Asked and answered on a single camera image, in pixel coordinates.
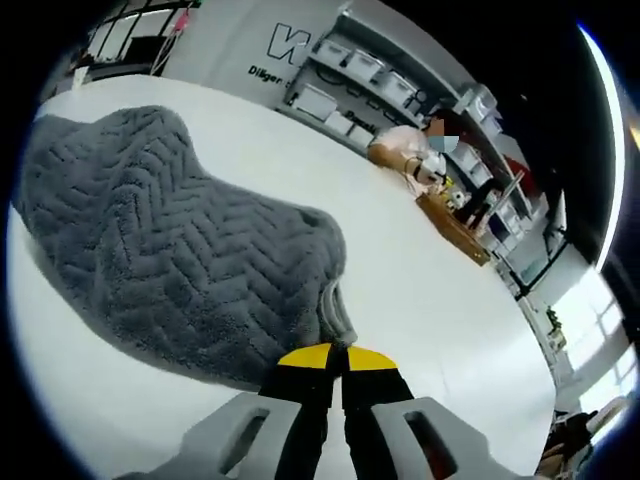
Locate black monitor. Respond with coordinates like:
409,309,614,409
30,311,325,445
124,34,166,59

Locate small green plant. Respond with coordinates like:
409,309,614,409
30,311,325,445
546,305,566,349

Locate grey towel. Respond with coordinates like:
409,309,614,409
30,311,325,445
14,104,359,397

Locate wooden tray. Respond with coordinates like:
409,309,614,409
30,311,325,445
415,192,492,267

